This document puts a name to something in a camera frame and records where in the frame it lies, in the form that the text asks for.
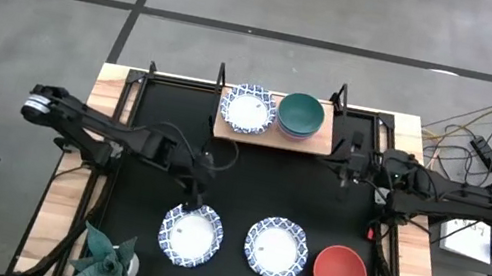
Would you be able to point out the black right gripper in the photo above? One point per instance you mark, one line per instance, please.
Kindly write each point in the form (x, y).
(375, 170)

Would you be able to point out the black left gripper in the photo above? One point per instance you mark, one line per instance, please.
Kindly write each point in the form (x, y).
(199, 168)

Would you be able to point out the blue patterned paper bowl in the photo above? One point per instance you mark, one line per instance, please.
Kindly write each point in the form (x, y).
(276, 249)
(190, 235)
(248, 110)

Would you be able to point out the pink plastic bowl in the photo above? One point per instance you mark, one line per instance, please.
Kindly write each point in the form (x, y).
(297, 140)

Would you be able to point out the green plastic bowl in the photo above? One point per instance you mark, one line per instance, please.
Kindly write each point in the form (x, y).
(301, 112)

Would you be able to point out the red plastic bowl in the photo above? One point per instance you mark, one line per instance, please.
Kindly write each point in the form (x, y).
(340, 274)

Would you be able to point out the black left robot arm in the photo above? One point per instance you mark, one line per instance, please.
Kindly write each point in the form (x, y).
(91, 123)

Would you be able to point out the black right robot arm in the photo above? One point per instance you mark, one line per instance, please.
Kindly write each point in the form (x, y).
(459, 198)

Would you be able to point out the black table mat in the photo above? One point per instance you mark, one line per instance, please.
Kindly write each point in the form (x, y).
(148, 202)

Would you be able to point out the artificial plant in white pot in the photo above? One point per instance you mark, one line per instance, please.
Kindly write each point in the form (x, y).
(106, 266)

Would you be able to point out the black power strip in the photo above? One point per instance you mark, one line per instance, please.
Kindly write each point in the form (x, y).
(487, 153)

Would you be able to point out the white paper sign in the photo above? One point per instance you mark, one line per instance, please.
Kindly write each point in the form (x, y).
(465, 245)

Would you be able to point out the wooden shelf with black frame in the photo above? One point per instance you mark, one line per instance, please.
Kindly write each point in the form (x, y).
(325, 147)

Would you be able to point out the small red switch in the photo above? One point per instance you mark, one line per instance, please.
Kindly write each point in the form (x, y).
(370, 233)

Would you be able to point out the black aluminium rig frame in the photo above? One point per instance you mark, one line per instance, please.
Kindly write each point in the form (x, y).
(135, 77)

